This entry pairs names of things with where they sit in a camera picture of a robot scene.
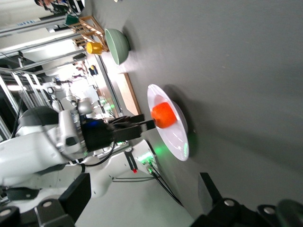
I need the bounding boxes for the orange fruit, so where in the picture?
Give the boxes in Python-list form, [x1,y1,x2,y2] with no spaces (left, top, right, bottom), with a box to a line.
[151,102,178,129]

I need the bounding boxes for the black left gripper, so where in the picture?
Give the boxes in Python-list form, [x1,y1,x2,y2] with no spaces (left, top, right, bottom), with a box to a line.
[81,113,157,152]

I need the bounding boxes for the wooden peg drying rack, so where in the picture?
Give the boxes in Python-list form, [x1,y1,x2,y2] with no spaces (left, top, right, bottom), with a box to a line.
[70,15,109,52]

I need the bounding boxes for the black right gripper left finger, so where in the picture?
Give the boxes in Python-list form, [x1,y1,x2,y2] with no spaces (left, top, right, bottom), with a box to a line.
[35,172,92,227]

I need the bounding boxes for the aluminium frame structure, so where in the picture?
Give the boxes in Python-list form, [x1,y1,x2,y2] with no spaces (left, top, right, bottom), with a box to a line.
[0,14,119,133]

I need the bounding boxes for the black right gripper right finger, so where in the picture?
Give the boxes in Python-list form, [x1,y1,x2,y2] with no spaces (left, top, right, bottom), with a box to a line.
[190,172,258,227]

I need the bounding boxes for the black left arm base cables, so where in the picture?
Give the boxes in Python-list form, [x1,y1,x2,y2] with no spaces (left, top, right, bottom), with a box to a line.
[111,165,184,206]

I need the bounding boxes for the yellow cup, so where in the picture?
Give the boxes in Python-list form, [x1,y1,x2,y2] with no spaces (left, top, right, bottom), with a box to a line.
[86,42,104,55]

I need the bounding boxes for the wooden cutting board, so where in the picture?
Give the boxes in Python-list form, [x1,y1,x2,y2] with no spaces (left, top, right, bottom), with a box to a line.
[117,72,142,116]

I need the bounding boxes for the white round plate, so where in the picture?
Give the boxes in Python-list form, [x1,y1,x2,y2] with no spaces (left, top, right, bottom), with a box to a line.
[147,84,190,162]

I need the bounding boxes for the green ceramic bowl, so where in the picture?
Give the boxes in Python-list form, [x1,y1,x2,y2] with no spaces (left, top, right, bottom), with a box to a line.
[104,28,130,66]

